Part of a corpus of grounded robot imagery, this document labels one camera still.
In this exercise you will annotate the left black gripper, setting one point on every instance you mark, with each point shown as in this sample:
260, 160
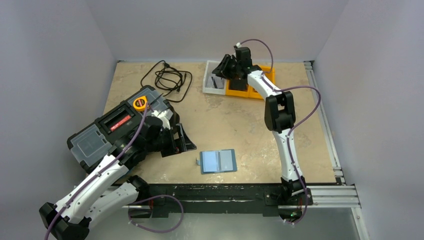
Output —
184, 143

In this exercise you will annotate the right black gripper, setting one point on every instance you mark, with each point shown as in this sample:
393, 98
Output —
230, 66

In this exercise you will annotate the blue card holder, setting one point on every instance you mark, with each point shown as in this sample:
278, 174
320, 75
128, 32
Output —
217, 161

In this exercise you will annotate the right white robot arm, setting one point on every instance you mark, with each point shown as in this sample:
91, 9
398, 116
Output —
279, 113

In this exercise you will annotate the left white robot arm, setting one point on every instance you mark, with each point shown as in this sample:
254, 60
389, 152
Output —
132, 138

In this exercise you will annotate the white cards in bin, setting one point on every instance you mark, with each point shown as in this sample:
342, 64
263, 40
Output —
215, 82

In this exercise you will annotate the black cards in bin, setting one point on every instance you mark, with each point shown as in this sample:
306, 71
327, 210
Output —
238, 84

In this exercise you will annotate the white plastic bin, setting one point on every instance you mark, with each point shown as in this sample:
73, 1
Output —
210, 66

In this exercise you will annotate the left yellow plastic bin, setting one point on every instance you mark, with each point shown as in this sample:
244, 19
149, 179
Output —
237, 76

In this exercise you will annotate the yellow plastic bin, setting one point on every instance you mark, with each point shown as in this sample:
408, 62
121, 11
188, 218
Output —
237, 76
260, 83

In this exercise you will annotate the right yellow plastic bin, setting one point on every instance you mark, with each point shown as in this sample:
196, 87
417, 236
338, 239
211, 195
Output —
260, 83

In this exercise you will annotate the yellow tape measure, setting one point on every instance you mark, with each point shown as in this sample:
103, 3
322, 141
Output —
140, 104

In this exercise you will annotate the black tool box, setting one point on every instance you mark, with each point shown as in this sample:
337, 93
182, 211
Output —
106, 126

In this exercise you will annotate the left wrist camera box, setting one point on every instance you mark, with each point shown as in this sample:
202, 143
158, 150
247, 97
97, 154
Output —
165, 116

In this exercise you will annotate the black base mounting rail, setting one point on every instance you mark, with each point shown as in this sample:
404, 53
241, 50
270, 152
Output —
160, 200

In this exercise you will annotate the aluminium frame rail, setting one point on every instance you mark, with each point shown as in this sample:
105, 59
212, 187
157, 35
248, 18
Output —
334, 159

